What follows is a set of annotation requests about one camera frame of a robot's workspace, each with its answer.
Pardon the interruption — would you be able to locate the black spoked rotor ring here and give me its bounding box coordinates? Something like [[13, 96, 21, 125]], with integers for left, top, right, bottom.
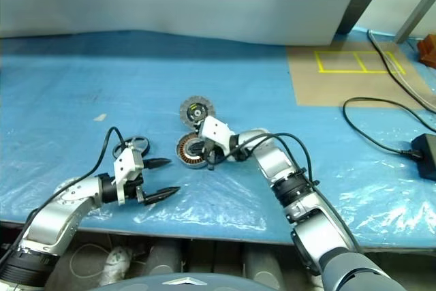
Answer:
[[113, 136, 151, 161]]

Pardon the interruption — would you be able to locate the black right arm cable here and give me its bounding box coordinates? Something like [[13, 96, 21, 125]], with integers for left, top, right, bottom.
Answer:
[[234, 132, 364, 254]]

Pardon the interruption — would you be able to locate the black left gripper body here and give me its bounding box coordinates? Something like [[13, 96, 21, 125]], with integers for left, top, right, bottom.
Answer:
[[124, 157, 151, 206]]

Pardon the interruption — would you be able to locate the black upright panel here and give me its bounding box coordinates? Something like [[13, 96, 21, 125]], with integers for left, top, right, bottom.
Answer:
[[336, 0, 390, 35]]

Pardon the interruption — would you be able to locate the thin black cable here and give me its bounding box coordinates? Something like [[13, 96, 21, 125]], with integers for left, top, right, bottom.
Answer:
[[369, 30, 436, 114]]

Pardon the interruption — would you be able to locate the black power cable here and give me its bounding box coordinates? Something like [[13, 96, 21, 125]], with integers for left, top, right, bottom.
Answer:
[[342, 96, 436, 162]]

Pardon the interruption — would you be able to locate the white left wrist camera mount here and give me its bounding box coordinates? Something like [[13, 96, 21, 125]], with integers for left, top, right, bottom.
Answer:
[[113, 146, 144, 206]]

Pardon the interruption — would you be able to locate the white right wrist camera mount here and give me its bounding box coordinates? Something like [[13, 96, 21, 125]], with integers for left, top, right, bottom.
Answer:
[[199, 116, 234, 162]]

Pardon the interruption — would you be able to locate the aluminium frame post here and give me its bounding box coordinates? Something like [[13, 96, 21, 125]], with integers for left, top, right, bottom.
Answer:
[[394, 0, 436, 45]]

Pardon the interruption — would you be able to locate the white crumpled bag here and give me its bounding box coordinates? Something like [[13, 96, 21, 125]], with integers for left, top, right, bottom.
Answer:
[[98, 245, 134, 287]]

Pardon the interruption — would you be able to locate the grey robot torso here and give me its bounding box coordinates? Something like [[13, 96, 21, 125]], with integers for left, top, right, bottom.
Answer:
[[87, 273, 260, 291]]

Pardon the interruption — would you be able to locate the brown cardboard sheet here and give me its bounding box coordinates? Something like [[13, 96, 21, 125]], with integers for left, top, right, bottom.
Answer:
[[285, 40, 436, 110]]

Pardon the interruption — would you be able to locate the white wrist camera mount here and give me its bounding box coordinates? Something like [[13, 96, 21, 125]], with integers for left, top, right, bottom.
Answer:
[[113, 146, 144, 206], [199, 116, 234, 162]]

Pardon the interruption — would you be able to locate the grey cable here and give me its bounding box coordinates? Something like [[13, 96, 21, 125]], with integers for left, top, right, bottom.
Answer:
[[369, 30, 436, 108]]

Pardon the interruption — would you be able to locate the silver round motor lid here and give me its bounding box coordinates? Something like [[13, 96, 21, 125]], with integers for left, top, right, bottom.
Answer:
[[179, 95, 216, 132]]

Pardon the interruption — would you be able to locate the brown wooden object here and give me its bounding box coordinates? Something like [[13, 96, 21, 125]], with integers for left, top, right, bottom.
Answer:
[[417, 33, 436, 69]]

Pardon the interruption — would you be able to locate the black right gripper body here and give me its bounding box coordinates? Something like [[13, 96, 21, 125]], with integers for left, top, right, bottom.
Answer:
[[203, 139, 228, 163]]

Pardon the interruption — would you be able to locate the grey rounded cylinder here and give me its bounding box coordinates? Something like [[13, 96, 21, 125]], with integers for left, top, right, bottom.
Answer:
[[146, 243, 185, 277], [243, 245, 285, 290]]

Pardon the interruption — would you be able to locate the black power adapter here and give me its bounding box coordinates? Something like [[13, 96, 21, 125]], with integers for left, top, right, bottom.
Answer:
[[411, 133, 436, 180]]

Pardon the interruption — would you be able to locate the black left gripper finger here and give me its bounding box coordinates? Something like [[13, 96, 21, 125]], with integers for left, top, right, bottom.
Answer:
[[142, 157, 172, 170], [142, 186, 181, 206]]

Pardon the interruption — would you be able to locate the blue plastic table cover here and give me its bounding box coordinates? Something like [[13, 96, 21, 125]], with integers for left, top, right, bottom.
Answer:
[[0, 30, 436, 247]]

